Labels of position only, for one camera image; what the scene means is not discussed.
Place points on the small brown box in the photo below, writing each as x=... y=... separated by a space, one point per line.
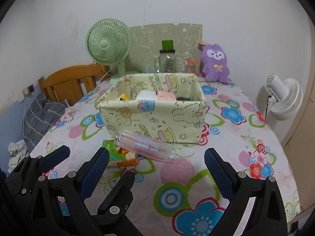
x=202 y=42

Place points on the wooden chair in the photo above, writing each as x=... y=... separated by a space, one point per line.
x=71 y=78

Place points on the black cloth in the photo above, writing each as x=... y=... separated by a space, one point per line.
x=184 y=98

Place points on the orange green printed packet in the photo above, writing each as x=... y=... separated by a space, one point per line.
x=123 y=157

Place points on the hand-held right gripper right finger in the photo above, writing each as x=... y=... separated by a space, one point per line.
x=219 y=174

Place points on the printed fabric storage box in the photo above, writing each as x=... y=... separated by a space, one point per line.
x=147 y=123

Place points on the glass jar with black lid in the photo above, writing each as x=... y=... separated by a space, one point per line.
x=167 y=61

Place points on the small jar with orange lid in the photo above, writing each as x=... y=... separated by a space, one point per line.
x=191 y=67

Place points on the green desk fan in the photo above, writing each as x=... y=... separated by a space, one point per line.
x=104 y=44

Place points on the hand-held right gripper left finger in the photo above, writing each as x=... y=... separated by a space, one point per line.
x=96 y=174

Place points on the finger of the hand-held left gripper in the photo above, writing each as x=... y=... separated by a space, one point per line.
x=55 y=157
x=118 y=194

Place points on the clear drinking glass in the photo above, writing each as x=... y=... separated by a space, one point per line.
x=157 y=64

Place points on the green printed board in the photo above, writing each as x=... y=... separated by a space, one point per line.
x=152 y=39

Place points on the crumpled white cloth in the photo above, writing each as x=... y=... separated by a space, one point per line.
x=17 y=150

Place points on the wall socket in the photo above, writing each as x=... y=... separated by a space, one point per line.
x=28 y=90

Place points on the clear plastic tube bundle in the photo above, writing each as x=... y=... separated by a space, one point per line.
x=145 y=145

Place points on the blue bed sheet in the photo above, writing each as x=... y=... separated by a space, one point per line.
x=12 y=127

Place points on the small yellow item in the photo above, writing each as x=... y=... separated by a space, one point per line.
x=124 y=96

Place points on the pink packet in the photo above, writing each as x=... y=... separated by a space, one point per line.
x=166 y=95

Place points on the green square card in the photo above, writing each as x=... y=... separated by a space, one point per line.
x=167 y=45

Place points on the purple bunny plush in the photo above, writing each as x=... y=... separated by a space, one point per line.
x=215 y=64

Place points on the grey plaid bedding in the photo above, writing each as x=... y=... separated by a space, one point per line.
x=39 y=118

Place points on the beige wardrobe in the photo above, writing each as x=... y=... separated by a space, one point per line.
x=305 y=132

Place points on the white clip fan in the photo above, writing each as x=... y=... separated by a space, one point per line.
x=286 y=98

